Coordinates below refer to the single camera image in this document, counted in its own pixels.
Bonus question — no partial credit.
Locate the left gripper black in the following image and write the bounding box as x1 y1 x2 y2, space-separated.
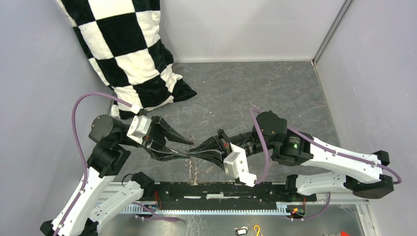
118 114 195 160

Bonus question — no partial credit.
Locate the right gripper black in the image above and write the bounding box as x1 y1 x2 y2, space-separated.
187 128 274 170

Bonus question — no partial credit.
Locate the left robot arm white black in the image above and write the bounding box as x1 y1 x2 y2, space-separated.
40 115 192 236

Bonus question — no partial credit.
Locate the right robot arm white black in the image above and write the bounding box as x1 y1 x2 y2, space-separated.
189 108 400 201

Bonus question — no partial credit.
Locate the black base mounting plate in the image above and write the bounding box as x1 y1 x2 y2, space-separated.
140 182 317 210

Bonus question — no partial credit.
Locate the key with black tag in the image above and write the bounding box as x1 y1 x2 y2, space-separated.
235 227 249 236

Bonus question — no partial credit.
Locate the orange carabiner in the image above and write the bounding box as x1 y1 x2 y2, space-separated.
253 225 263 236

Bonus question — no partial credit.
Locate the black white checkered pillow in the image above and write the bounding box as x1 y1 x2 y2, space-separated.
58 0 197 119

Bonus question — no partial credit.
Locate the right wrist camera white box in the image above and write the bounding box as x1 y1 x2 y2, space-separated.
223 143 257 187

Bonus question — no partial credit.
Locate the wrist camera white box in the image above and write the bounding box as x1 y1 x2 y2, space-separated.
126 115 151 139
223 143 257 187

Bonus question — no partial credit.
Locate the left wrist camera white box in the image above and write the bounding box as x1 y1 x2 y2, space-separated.
126 115 151 139

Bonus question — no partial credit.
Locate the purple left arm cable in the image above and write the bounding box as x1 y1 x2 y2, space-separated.
52 92 139 236

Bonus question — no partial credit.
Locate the white toothed cable duct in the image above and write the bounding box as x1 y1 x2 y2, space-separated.
114 202 305 216

